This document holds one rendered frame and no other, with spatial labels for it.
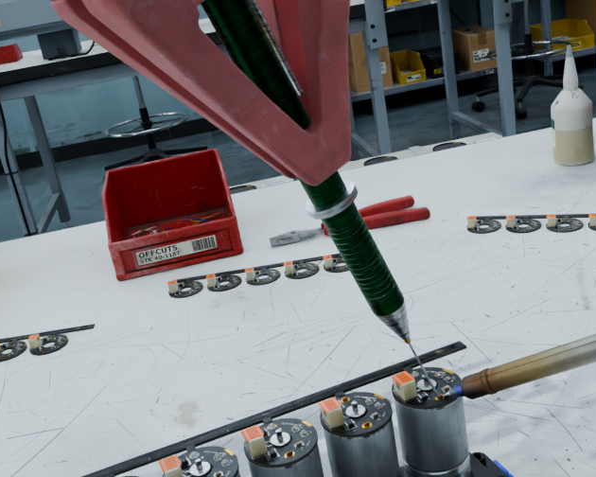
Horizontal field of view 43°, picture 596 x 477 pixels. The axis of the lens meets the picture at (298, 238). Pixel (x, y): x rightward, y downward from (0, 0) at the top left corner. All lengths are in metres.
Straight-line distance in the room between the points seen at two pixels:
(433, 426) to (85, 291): 0.37
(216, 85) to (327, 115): 0.04
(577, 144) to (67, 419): 0.47
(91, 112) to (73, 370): 4.30
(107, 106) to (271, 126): 4.55
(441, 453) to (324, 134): 0.13
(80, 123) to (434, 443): 4.55
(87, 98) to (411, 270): 4.29
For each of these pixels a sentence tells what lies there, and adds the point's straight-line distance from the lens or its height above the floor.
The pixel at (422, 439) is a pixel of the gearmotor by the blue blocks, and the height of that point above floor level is 0.80.
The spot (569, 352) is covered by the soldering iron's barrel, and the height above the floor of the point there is 0.83.
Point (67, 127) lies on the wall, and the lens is 4.79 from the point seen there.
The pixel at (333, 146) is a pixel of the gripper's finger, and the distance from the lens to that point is 0.21.
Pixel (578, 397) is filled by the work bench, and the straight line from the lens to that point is 0.38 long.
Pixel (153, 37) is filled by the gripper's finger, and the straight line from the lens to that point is 0.17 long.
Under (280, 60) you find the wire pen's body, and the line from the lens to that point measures 0.21.
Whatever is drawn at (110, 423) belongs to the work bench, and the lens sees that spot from 0.42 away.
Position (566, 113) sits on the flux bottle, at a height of 0.80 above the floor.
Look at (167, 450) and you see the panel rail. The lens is 0.27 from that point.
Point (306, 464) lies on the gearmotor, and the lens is 0.26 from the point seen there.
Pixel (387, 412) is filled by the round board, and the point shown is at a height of 0.81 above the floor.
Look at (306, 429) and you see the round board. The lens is 0.27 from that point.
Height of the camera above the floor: 0.96
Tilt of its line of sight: 21 degrees down
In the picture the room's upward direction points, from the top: 10 degrees counter-clockwise
